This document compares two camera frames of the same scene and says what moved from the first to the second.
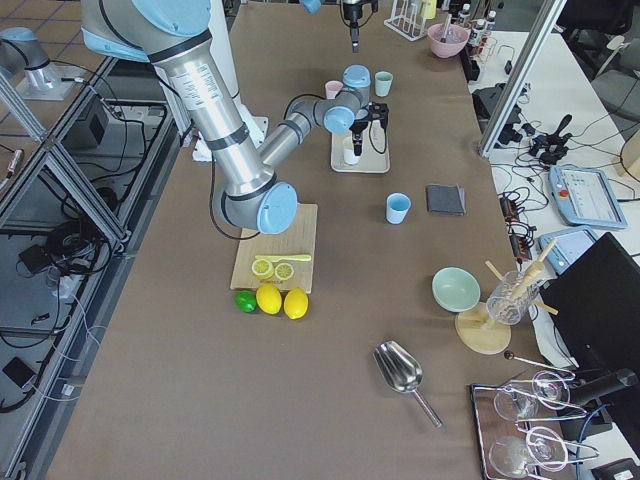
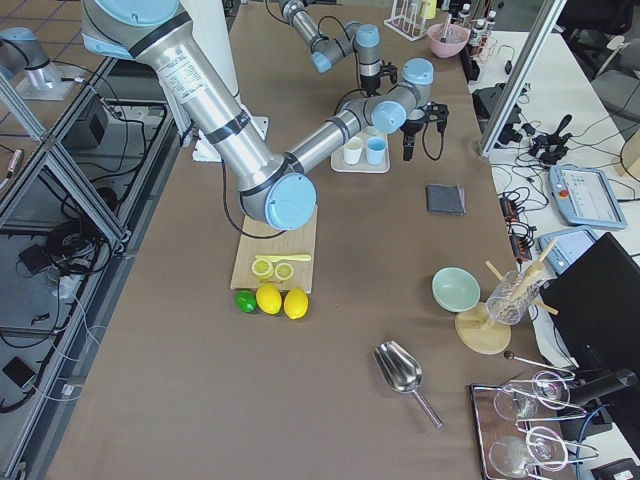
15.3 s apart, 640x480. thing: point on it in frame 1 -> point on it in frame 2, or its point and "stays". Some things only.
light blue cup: [397, 206] -> [376, 148]
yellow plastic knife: [285, 257] stays
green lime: [246, 301] stays
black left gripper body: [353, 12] -> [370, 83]
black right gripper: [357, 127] -> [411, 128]
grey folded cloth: [445, 199] stays
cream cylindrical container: [479, 332] stays
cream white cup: [349, 151] stays
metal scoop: [401, 371] stays
